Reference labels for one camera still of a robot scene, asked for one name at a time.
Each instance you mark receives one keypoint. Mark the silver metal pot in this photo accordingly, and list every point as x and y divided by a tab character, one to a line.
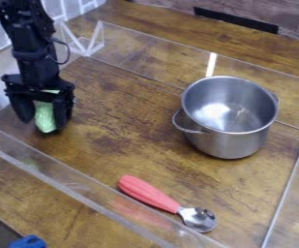
226	116

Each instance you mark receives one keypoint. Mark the clear acrylic enclosure wall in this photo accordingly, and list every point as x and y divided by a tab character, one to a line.
60	177

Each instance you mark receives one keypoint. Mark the blue object at corner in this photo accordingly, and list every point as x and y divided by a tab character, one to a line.
30	241

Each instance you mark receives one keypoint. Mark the red handled metal spoon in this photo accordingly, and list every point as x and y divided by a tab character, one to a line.
198	218

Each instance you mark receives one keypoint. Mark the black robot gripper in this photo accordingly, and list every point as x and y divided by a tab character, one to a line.
38	83

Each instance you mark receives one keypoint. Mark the green bumpy toy gourd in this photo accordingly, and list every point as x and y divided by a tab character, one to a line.
45	117

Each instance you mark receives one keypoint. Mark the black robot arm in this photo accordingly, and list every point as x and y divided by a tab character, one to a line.
29	27

